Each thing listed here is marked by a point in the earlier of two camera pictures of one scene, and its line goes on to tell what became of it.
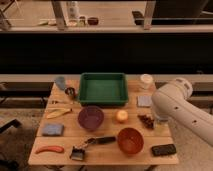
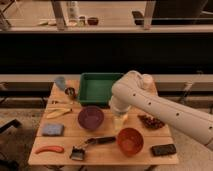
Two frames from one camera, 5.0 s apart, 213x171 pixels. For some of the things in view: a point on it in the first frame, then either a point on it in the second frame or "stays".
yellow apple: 122,115 stays
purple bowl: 90,117 stays
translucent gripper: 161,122 -> 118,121
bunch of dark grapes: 146,120 stays
